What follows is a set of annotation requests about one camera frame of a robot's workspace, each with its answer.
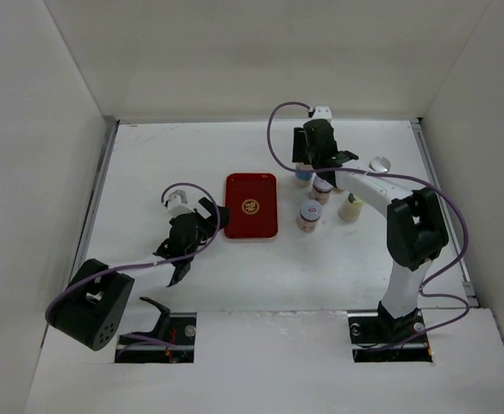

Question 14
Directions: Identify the tall jar blue label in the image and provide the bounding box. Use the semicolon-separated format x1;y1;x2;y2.
294;163;313;188

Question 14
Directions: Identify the yellow cap spice bottle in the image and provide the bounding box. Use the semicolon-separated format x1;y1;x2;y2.
338;192;363;223

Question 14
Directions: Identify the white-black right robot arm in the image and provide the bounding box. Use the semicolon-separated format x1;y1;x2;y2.
292;119;449;346

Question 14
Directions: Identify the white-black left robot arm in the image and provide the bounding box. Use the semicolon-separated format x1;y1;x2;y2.
45;191;230;351

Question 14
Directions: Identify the red lacquer tray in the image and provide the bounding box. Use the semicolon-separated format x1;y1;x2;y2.
224;172;279;240

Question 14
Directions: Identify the red-white lid sauce jar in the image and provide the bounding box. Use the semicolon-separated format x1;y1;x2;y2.
296;199;322;233

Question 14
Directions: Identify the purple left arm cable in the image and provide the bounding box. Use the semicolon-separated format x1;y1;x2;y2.
45;183;222;324

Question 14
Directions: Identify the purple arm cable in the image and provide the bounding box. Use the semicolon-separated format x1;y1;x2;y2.
45;183;222;324
267;101;471;351

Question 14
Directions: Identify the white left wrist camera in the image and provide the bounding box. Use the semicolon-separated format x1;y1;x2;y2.
164;190;193;217

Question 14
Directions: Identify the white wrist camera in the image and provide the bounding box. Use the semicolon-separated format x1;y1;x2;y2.
308;105;332;122
164;190;193;217

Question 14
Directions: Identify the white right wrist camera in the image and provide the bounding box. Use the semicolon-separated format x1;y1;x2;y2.
308;105;332;122

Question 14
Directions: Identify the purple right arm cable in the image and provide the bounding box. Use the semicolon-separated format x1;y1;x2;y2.
267;101;471;351

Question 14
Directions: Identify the right aluminium side rail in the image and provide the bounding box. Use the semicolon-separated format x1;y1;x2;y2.
411;118;480;308

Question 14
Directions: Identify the aluminium side rail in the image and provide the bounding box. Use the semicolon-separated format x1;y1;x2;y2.
70;116;119;276
411;118;480;308

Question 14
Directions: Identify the left aluminium side rail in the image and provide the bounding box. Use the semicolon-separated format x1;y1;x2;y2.
70;116;119;276

